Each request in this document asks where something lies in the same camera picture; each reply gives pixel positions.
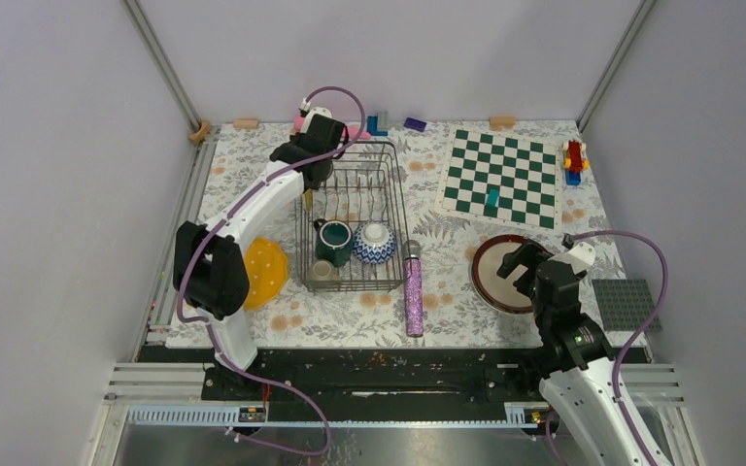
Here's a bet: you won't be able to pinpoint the black glossy plate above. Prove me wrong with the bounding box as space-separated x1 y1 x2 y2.
470 234 533 315

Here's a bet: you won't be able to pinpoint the green woven bamboo plate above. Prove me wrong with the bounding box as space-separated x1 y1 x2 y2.
302 189 314 213

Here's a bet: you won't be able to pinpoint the dark green mug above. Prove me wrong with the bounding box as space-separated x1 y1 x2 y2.
313 218 353 268

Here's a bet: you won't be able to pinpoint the blue white patterned bowl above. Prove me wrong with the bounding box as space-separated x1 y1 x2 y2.
352 222 396 265

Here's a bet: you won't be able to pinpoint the purple glitter microphone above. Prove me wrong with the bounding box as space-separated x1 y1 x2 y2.
403 240 424 338

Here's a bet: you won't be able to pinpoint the small beige cup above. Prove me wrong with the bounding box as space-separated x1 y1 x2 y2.
306 259 341 286

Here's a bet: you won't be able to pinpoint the yellow polka dot plate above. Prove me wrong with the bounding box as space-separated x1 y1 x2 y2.
243 237 288 311

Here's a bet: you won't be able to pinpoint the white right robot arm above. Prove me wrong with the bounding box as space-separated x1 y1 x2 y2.
496 241 671 465

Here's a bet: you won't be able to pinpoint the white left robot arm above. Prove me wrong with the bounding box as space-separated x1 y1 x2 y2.
173 111 354 399

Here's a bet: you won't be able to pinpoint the pink toy microphone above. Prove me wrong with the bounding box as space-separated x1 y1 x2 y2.
293 115 372 140

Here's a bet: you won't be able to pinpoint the teal block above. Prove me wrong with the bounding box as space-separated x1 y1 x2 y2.
484 188 499 217

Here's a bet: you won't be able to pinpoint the blue grey toy bricks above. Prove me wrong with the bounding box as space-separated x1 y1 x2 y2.
366 112 389 137

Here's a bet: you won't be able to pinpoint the floral table mat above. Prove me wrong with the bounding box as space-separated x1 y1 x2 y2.
198 120 626 348

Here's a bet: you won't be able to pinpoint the green white chessboard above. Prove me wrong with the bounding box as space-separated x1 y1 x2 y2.
435 127 562 234

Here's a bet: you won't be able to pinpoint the left wooden block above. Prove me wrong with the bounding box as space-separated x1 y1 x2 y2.
232 118 259 130

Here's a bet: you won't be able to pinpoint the red yellow blue toy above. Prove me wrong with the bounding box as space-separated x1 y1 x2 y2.
562 140 590 186

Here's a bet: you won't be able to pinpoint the grey lego baseplate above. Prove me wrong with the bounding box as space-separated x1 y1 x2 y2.
592 279 655 332

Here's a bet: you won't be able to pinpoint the purple toy brick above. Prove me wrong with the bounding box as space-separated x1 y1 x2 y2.
403 117 427 133

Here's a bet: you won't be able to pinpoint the corner wooden block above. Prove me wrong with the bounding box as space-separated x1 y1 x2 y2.
187 119 212 146

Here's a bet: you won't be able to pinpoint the right wooden block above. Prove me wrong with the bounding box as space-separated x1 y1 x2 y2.
489 116 517 131

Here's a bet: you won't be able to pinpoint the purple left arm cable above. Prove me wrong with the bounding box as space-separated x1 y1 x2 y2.
175 85 368 387

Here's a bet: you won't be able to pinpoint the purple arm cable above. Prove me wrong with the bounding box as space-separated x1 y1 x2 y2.
562 230 670 466
175 85 368 387

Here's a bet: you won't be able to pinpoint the grey wire dish rack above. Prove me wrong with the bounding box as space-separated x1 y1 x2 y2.
294 140 409 292

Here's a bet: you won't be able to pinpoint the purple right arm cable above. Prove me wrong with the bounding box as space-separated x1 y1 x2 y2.
562 230 670 466

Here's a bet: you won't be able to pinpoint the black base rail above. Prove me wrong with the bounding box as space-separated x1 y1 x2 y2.
138 347 542 424

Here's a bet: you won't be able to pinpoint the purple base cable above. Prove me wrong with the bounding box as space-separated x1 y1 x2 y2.
224 379 334 458

